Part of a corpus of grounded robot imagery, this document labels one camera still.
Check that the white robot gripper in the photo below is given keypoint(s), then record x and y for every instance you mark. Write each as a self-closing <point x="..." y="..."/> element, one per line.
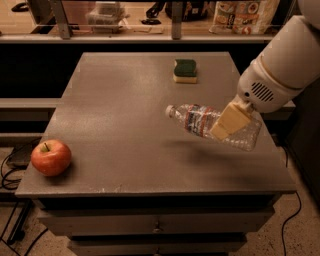
<point x="260" y="86"/>

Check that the grey drawer cabinet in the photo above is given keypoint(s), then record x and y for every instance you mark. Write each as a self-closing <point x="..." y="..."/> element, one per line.
<point x="132" y="166"/>

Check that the metal drawer knob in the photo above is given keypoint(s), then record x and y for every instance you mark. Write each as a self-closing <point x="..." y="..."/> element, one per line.
<point x="157" y="228"/>

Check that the red apple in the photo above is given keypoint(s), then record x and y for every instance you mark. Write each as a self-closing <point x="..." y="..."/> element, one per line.
<point x="51" y="157"/>

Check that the printed snack bag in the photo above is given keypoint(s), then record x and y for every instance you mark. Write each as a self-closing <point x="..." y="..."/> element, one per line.
<point x="244" y="17"/>

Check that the clear plastic container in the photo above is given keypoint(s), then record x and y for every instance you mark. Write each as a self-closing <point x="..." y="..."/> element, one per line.
<point x="106" y="16"/>

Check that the black bag on shelf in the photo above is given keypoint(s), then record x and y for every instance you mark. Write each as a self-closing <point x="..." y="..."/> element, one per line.
<point x="191" y="10"/>

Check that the clear plastic water bottle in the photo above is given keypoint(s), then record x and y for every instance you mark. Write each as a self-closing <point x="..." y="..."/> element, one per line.
<point x="199" y="120"/>

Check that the green and yellow sponge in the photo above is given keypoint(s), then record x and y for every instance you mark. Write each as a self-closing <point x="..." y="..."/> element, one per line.
<point x="185" y="71"/>

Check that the metal shelf rail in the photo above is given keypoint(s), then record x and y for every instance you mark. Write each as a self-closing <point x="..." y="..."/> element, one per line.
<point x="37" y="21"/>

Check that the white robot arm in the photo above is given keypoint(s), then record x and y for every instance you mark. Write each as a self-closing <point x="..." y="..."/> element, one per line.
<point x="285" y="67"/>

